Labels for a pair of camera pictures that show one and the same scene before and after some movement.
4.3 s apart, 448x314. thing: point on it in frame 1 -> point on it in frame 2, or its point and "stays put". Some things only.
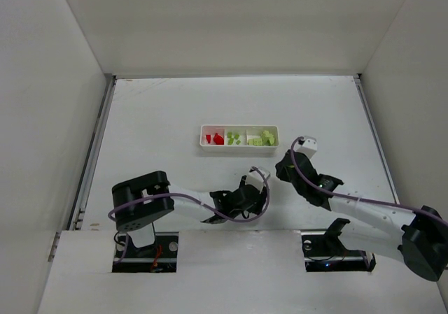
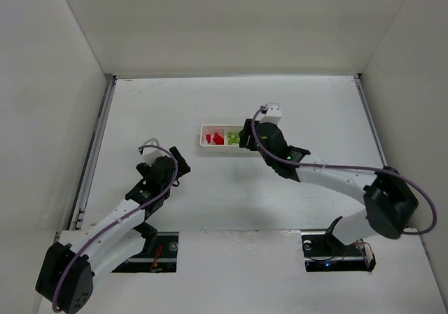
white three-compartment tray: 246,132 stays put
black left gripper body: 245,195 -> 173,163
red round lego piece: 218,139 stays put
